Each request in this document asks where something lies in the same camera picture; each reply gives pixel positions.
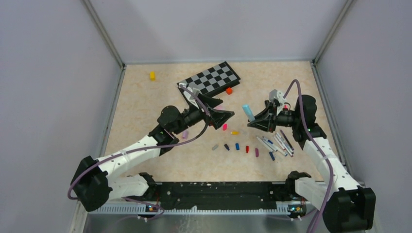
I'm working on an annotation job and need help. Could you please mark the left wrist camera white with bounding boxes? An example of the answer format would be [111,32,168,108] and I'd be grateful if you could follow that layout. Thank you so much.
[183,85,200,107]

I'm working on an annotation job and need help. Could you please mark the white marker with pink band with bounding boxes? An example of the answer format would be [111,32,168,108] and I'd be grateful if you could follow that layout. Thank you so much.
[280,139,293,157]

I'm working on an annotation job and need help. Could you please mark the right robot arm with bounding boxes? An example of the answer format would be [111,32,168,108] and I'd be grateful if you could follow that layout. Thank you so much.
[242,95,376,233]

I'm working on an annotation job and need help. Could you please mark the aluminium frame rail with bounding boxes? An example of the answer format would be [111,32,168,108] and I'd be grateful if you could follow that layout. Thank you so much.
[69,182,384,233]

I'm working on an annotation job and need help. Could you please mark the yellow block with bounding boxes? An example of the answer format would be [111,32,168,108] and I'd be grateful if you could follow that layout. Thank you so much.
[149,71,156,81]

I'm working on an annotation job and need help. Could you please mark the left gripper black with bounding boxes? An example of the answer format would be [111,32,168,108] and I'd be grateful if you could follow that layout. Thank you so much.
[172,93,234,135]

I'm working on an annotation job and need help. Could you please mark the orange red cube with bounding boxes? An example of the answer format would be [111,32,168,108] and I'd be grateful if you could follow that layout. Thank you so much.
[226,88,233,95]

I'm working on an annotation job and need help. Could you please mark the light blue eraser block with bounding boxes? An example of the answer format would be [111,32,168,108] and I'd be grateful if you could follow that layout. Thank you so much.
[242,104,256,122]

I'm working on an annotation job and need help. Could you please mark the white marker blue cap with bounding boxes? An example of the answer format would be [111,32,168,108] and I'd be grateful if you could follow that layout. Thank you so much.
[262,136,288,156]

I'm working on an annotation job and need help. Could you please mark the purple whiteboard marker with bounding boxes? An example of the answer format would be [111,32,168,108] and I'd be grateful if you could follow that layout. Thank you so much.
[276,132,292,152]

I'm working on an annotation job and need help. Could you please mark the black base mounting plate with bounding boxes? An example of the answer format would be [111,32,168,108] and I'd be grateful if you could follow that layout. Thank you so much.
[130,182,309,213]

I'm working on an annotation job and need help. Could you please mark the purple gel pen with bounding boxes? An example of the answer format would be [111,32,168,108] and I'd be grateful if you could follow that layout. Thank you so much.
[280,130,294,151]

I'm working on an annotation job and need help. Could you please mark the pale pink eraser cap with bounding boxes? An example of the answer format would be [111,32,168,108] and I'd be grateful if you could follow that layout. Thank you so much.
[182,130,189,139]

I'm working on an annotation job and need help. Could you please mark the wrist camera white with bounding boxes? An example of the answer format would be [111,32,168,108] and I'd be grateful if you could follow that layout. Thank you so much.
[183,85,200,107]
[269,89,286,108]

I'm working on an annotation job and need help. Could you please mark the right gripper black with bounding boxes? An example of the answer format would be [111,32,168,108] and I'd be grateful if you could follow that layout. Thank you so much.
[248,102,301,133]

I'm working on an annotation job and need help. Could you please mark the black and grey chessboard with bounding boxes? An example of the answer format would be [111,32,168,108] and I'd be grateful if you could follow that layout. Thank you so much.
[177,61,241,97]

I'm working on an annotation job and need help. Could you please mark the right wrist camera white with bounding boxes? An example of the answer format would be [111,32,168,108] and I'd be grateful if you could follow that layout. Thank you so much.
[269,89,286,108]

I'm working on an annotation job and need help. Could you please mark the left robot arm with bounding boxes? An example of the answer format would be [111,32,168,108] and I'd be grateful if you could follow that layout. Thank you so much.
[68,94,235,212]

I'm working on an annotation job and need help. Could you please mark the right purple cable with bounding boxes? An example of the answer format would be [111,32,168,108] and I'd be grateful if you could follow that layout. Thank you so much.
[283,79,335,233]

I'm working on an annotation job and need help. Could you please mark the white marker grey cap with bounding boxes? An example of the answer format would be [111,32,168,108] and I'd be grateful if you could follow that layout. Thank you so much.
[256,136,275,152]

